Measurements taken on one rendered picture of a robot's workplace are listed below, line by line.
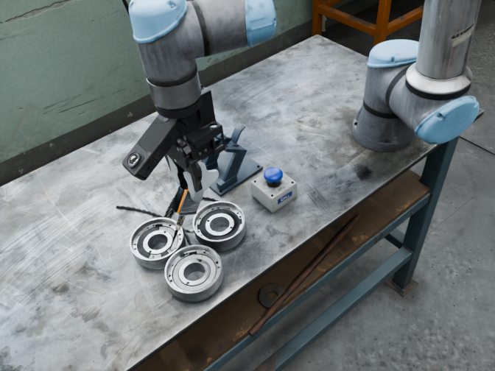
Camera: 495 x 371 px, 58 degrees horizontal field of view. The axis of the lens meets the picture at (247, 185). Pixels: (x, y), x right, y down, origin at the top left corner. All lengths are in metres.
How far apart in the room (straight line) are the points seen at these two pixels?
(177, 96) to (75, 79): 1.82
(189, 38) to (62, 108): 1.91
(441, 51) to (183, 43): 0.45
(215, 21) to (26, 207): 0.68
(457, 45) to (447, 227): 1.29
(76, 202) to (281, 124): 0.53
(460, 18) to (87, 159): 0.87
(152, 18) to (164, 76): 0.08
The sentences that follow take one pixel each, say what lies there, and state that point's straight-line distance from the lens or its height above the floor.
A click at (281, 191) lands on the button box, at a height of 0.84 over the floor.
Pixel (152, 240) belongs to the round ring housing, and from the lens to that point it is 0.91.
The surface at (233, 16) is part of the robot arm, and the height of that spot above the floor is 1.25.
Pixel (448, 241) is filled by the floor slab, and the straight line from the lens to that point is 2.00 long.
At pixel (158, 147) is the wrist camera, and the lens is 0.69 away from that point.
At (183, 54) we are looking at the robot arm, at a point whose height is 1.22.
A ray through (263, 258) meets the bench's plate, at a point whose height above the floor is 0.80.
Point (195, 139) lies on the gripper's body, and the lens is 0.71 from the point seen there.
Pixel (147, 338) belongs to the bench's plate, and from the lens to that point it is 0.82.
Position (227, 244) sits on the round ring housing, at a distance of 0.86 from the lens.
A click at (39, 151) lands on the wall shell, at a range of 2.56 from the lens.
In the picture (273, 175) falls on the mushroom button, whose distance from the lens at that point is 0.91.
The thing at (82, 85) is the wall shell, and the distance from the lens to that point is 2.48.
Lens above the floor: 1.51
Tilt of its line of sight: 45 degrees down
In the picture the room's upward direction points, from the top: 6 degrees counter-clockwise
